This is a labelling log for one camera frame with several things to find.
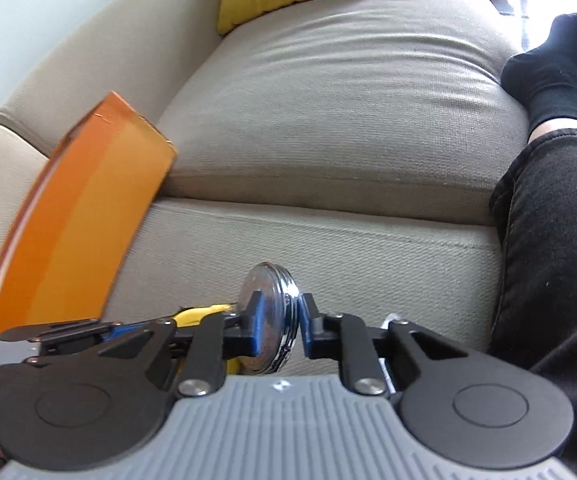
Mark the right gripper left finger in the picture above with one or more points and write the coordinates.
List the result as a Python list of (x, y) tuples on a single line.
[(240, 339)]

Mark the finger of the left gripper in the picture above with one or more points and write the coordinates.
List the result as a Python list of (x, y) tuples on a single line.
[(67, 331), (126, 346)]

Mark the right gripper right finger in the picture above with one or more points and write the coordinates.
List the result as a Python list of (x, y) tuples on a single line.
[(346, 339)]

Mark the person's leg black trousers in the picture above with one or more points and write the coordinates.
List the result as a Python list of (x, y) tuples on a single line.
[(535, 208)]

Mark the beige sofa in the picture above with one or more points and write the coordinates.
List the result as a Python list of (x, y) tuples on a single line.
[(355, 142)]

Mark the orange cardboard box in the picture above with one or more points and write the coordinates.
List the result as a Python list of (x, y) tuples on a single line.
[(67, 244)]

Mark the round silver compact mirror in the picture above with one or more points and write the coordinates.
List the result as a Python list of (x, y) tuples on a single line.
[(278, 318)]

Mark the yellow object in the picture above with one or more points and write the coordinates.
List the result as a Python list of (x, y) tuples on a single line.
[(205, 360)]

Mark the black sock foot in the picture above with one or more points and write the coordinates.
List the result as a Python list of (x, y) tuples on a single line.
[(544, 79)]

